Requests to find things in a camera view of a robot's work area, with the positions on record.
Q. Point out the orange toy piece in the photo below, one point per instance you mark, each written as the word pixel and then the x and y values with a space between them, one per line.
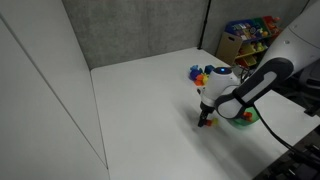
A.
pixel 199 78

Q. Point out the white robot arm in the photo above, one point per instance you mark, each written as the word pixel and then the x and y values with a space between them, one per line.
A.
pixel 276 70

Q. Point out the small yellow cube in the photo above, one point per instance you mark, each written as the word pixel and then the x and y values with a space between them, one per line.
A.
pixel 215 121

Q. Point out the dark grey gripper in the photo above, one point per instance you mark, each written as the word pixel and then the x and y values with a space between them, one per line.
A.
pixel 206 107

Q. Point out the small red cube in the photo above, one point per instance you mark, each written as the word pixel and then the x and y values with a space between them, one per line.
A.
pixel 208 123

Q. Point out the blue storage bin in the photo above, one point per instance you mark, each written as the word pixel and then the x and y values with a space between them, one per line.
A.
pixel 240 29

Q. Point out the red storage bin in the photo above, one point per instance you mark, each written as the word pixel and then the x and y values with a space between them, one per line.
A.
pixel 270 22

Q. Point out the green plastic bowl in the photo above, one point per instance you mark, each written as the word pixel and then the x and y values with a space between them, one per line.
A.
pixel 240 124

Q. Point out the black equipment frame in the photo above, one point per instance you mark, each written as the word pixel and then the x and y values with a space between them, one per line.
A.
pixel 296 163

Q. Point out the yellow toy piece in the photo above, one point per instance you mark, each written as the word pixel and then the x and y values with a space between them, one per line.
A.
pixel 205 80

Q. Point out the orange wooden cube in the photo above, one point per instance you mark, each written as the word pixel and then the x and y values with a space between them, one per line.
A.
pixel 247 115

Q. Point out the black table clamp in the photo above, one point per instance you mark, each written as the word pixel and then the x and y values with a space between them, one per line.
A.
pixel 312 110

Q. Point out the large blue toy block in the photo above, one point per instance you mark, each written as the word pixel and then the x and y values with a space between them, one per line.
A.
pixel 209 69

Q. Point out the black vertical pole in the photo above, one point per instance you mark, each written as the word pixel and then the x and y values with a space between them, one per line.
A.
pixel 204 25

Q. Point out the yellow storage bin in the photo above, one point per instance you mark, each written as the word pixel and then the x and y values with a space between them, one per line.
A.
pixel 248 49

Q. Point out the wooden toy shelf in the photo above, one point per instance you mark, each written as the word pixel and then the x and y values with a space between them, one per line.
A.
pixel 230 46

